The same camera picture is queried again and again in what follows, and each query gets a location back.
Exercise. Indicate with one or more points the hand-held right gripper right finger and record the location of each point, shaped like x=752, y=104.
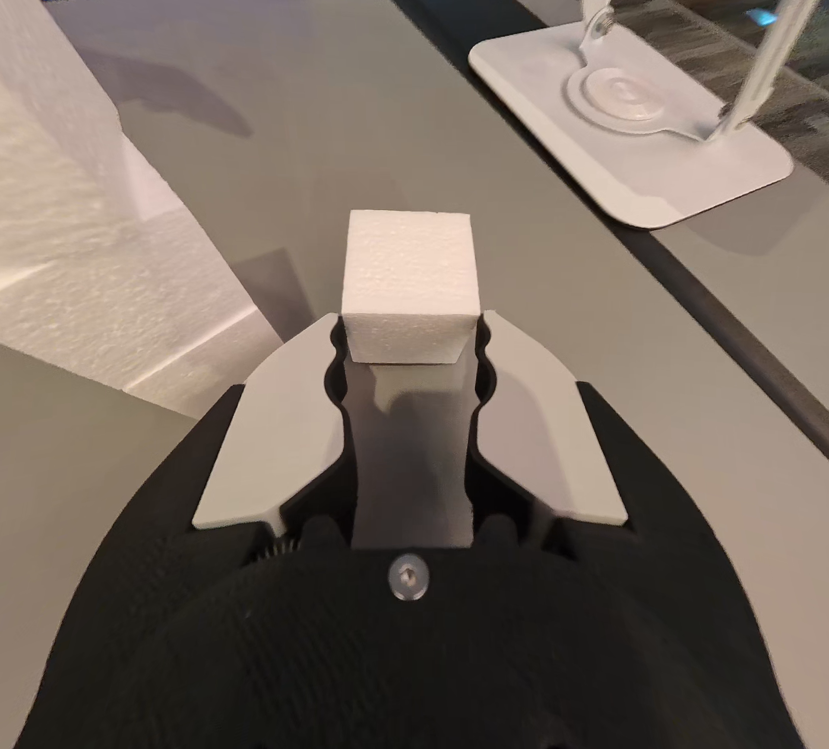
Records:
x=550, y=438

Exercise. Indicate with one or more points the white document stand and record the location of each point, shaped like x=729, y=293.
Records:
x=647, y=166

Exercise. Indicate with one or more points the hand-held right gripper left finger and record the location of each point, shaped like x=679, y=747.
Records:
x=278, y=438

